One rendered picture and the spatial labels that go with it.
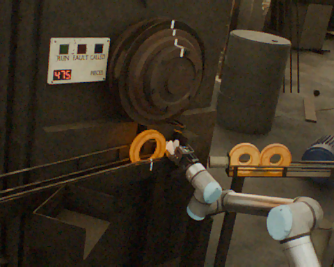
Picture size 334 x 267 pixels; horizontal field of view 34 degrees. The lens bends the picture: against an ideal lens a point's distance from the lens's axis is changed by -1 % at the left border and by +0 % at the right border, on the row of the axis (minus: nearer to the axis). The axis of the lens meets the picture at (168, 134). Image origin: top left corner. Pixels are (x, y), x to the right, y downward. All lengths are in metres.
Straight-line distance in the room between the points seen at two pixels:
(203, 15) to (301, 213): 1.08
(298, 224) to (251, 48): 3.16
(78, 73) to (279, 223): 0.99
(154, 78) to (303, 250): 0.87
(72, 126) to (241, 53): 2.95
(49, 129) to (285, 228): 1.00
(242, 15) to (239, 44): 1.75
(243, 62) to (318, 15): 5.36
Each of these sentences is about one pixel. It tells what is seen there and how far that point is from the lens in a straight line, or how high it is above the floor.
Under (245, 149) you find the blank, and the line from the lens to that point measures 2.65.
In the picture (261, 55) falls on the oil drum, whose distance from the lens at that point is 4.96.
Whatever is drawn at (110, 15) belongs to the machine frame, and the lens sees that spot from 2.27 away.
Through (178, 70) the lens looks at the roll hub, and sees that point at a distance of 2.24.
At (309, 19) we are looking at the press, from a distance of 10.10.
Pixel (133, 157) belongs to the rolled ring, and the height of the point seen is 0.73.
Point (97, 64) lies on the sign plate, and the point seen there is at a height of 1.13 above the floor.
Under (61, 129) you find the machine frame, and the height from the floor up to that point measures 0.87.
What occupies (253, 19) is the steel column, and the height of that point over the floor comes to 0.85.
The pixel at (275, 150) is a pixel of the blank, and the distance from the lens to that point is 2.69.
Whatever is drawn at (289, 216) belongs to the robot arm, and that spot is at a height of 0.83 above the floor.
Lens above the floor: 1.70
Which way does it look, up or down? 21 degrees down
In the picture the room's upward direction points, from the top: 9 degrees clockwise
